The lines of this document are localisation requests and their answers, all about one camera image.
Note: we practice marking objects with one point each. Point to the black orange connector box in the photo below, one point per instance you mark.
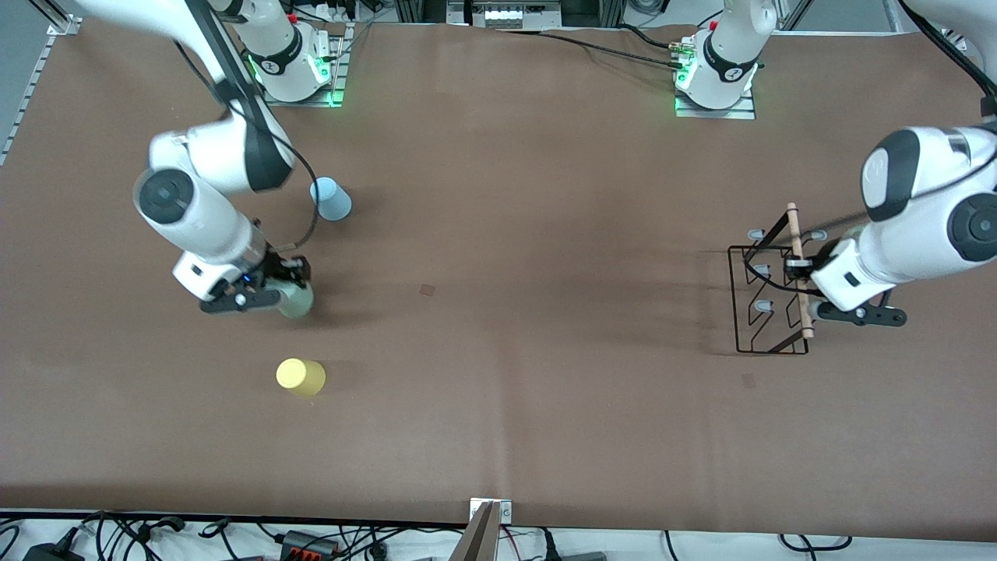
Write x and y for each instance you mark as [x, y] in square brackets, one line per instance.
[308, 543]

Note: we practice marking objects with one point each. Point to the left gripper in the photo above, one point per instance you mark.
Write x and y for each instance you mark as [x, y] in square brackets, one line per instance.
[816, 259]

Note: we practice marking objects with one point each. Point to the brown table cover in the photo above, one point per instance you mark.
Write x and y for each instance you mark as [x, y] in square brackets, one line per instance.
[498, 389]

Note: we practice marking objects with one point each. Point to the black power adapter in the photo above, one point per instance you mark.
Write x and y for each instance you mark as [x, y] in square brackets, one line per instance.
[51, 553]

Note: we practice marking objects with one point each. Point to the yellow plastic cup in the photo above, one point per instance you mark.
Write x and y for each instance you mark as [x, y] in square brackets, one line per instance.
[300, 378]

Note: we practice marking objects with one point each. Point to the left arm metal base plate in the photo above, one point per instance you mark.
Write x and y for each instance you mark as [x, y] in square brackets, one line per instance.
[716, 114]

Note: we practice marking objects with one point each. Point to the aluminium corner bracket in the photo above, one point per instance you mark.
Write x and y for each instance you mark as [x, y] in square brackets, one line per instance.
[64, 23]

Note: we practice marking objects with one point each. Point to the black plug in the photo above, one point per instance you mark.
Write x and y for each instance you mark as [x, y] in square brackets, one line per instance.
[549, 545]

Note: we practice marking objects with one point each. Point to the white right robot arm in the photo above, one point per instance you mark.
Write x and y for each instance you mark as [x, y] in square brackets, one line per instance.
[202, 210]

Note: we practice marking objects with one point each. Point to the small metal bracket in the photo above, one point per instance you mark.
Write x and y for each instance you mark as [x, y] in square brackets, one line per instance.
[505, 511]

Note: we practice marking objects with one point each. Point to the white electronics box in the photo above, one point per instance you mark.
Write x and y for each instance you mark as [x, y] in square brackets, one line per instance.
[505, 14]

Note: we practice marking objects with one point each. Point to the light blue plastic cup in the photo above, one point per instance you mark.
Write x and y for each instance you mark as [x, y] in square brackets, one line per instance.
[333, 204]

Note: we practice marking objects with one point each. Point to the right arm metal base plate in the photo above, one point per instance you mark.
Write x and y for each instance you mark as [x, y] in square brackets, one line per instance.
[304, 102]

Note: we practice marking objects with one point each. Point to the perforated aluminium rail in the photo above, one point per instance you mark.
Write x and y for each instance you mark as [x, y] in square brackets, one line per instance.
[35, 74]

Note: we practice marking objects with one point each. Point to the pale green plastic cup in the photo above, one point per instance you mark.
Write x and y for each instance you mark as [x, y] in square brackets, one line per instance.
[297, 304]

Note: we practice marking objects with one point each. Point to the white power strip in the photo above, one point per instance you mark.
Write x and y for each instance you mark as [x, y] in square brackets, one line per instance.
[331, 12]

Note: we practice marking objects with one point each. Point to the grey angled post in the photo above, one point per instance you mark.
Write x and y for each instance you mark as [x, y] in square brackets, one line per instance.
[479, 541]

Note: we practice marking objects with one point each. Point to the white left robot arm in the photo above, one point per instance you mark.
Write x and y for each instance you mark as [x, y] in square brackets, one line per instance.
[927, 226]

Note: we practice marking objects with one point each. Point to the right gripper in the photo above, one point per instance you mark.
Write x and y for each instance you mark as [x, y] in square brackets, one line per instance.
[278, 267]

